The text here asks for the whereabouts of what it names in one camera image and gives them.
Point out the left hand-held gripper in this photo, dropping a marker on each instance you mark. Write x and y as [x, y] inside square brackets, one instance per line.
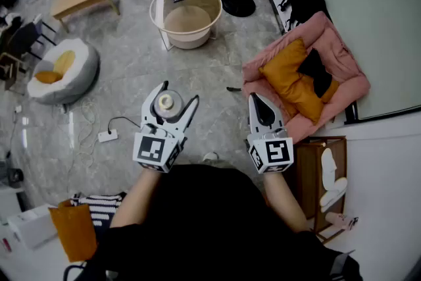
[149, 149]

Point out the black backpack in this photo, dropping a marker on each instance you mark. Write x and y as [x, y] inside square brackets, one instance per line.
[309, 5]

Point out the brown wooden side cabinet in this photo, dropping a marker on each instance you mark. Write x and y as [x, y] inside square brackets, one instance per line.
[304, 174]

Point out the white plush toy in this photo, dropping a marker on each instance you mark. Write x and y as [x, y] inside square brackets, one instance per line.
[329, 168]

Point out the black chair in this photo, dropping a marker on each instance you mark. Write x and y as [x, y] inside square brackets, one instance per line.
[23, 39]

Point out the white cardboard box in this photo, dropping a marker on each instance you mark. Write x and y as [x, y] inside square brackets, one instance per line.
[31, 227]

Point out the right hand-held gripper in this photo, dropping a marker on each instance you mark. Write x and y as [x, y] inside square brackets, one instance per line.
[278, 153]

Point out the person's black shirt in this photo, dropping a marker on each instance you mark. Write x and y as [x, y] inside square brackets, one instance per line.
[210, 227]

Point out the white grey bean bag chair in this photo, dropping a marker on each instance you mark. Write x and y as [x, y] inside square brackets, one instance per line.
[82, 66]

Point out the small black floor object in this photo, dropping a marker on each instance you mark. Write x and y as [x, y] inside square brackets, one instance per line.
[234, 89]

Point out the person's light shoe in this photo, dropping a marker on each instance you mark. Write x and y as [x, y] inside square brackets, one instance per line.
[210, 157]

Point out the person's left forearm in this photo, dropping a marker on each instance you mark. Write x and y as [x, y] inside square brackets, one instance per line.
[138, 197]

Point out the pink floor sofa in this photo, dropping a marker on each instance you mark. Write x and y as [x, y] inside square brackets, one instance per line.
[342, 72]

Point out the black white striped cloth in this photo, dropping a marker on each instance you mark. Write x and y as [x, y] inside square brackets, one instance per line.
[102, 209]

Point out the small white round jar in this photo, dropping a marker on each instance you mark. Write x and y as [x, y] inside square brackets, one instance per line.
[166, 102]

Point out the orange bag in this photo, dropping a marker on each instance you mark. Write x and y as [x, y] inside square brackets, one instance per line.
[75, 233]

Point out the white power strip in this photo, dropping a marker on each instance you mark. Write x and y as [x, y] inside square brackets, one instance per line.
[107, 136]

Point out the person's right forearm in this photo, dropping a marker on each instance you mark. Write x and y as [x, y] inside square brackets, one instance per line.
[283, 200]

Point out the pink slipper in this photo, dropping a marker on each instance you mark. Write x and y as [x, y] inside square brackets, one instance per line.
[340, 219]

